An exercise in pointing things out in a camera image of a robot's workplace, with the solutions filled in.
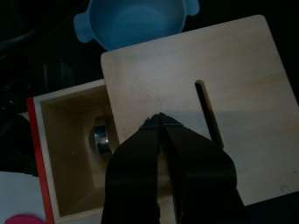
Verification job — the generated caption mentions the round metal dough cutter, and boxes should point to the round metal dough cutter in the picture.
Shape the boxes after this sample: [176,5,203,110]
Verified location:
[88,116,119,162]

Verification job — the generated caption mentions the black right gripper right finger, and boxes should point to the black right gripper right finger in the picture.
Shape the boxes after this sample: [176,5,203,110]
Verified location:
[158,111,251,224]

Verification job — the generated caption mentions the white cutting board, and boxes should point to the white cutting board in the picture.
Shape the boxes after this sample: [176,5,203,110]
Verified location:
[0,171,49,224]

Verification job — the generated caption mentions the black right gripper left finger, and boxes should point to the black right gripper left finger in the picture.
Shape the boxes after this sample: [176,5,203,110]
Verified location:
[100,113,164,224]

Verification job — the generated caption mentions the wooden drawer with red front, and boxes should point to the wooden drawer with red front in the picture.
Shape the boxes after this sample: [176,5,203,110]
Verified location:
[25,78,174,224]

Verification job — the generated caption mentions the light wooden drawer box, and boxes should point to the light wooden drawer box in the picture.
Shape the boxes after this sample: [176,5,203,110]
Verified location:
[99,14,299,207]

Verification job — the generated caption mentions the blue toy pot bowl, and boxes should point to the blue toy pot bowl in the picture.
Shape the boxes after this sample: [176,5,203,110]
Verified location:
[72,0,202,52]

